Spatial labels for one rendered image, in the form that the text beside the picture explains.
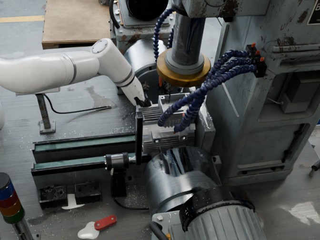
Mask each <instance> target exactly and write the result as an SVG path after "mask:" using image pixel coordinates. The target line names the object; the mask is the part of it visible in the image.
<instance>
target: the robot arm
mask: <svg viewBox="0 0 320 240"><path fill-rule="evenodd" d="M101 75H105V76H108V77H109V78H110V79H111V80H112V82H113V83H114V84H115V85H116V86H119V87H121V89H122V90H123V92H124V94H125V95H126V96H127V98H128V99H129V100H130V102H131V103H132V104H133V105H134V106H136V101H137V102H138V104H139V105H140V106H141V107H144V108H145V107H150V106H151V102H150V101H149V99H148V98H147V97H146V96H145V94H144V93H143V89H142V85H141V83H140V81H139V80H138V79H137V78H136V76H135V71H134V69H133V68H132V66H131V65H130V64H129V63H128V62H127V60H126V59H125V58H124V56H123V55H122V54H121V52H120V51H119V50H118V48H117V47H116V46H115V45H114V43H113V42H112V41H111V40H110V39H107V38H105V39H101V40H99V41H97V42H96V43H95V44H94V45H93V46H92V48H91V49H90V52H88V51H69V52H58V53H48V54H39V55H32V56H27V57H23V58H20V59H15V60H4V59H1V58H0V86H2V87H3V88H5V89H7V90H10V91H12V92H15V93H20V94H33V93H37V92H41V91H45V90H50V89H54V88H58V87H63V86H67V85H71V84H75V83H79V82H83V81H86V80H90V79H92V78H94V77H97V76H101ZM4 123H5V115H4V111H3V108H2V105H1V103H0V131H1V130H2V128H3V126H4Z"/></svg>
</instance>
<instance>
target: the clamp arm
mask: <svg viewBox="0 0 320 240"><path fill-rule="evenodd" d="M143 122H145V118H144V115H143V114H142V111H137V112H136V129H135V156H134V157H133V158H134V159H133V161H134V162H135V163H136V166H137V165H141V155H142V152H143V146H142V133H143Z"/></svg>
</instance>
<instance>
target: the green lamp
mask: <svg viewBox="0 0 320 240"><path fill-rule="evenodd" d="M23 214H24V209H23V207H22V205H21V208H20V210H19V211H18V212H17V213H16V214H14V215H12V216H5V215H3V214H2V215H3V217H4V219H5V220H6V221H7V222H10V223H14V222H17V221H19V220H20V219H21V218H22V217H23Z"/></svg>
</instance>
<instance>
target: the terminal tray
mask: <svg viewBox="0 0 320 240"><path fill-rule="evenodd" d="M188 94H190V93H181V94H171V95H170V103H168V100H169V95H160V96H159V99H158V106H159V108H160V112H161V115H162V114H163V113H164V112H165V111H164V110H166V109H167V108H169V107H170V106H171V105H172V104H173V103H175V102H177V101H179V99H183V97H185V96H187V95H188ZM167 103H168V104H169V105H168V104H167ZM190 104H191V101H190V102H189V103H188V104H186V105H185V106H184V107H181V108H180V109H178V110H177V111H176V112H175V113H173V114H172V115H171V116H170V117H169V118H168V119H167V120H166V122H165V124H164V126H163V127H164V128H166V127H168V128H169V127H170V126H171V127H173V126H175V125H176V124H180V123H181V121H182V117H183V115H182V114H183V113H185V112H186V109H187V108H189V105H190ZM194 120H195V118H194V119H193V120H192V121H191V123H194Z"/></svg>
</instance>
